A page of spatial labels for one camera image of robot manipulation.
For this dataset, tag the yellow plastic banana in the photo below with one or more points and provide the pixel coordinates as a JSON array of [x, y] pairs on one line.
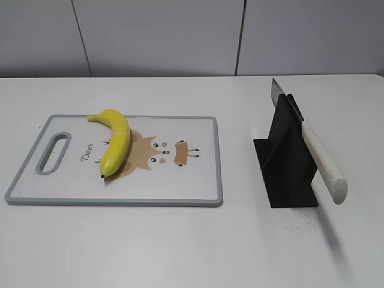
[[120, 140]]

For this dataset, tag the white handled kitchen knife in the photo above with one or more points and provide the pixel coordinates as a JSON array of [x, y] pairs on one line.
[[332, 176]]

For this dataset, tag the white deer cutting board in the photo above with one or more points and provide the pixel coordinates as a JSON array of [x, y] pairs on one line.
[[172, 161]]

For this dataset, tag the black knife stand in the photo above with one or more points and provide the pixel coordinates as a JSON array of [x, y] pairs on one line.
[[286, 164]]

